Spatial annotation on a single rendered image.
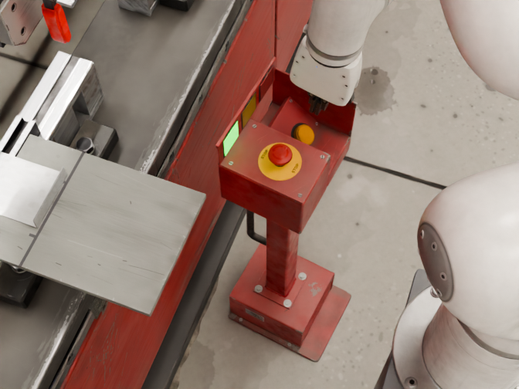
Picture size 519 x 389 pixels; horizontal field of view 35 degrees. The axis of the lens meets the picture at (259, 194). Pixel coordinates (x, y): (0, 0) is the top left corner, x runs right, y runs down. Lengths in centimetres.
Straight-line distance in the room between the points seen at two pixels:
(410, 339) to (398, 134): 138
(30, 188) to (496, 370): 63
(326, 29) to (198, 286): 106
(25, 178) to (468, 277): 68
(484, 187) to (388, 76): 182
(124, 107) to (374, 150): 111
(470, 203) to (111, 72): 85
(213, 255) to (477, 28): 150
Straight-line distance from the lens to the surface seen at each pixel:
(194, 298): 206
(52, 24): 104
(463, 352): 89
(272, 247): 175
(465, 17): 69
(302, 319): 196
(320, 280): 200
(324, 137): 149
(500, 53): 68
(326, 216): 220
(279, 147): 136
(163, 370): 201
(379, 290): 213
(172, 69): 137
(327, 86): 127
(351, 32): 115
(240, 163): 137
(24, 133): 119
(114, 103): 134
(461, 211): 64
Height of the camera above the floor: 197
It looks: 62 degrees down
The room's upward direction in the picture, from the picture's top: 1 degrees counter-clockwise
